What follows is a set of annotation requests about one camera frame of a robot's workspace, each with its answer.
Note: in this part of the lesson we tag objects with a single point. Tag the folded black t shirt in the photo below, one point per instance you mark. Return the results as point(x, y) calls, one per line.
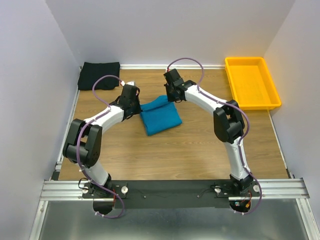
point(91, 72)

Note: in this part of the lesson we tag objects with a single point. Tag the yellow plastic bin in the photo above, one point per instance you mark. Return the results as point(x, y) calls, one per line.
point(251, 84)

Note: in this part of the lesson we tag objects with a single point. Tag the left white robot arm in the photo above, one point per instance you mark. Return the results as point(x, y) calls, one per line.
point(84, 138)

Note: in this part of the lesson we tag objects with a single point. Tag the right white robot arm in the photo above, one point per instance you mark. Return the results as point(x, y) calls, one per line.
point(228, 124)

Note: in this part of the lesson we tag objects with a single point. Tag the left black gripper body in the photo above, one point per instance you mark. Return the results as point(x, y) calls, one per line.
point(135, 105)

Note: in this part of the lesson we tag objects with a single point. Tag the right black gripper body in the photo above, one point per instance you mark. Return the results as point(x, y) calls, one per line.
point(171, 96)

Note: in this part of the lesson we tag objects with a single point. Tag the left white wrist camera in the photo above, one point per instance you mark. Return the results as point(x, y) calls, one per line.
point(131, 83)

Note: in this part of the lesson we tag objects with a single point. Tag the aluminium frame rail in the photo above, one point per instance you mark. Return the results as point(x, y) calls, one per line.
point(293, 188)

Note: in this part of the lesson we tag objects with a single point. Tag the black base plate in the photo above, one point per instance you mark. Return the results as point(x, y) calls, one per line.
point(169, 194)

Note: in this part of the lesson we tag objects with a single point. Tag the blue t shirt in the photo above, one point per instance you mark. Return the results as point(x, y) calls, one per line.
point(159, 115)

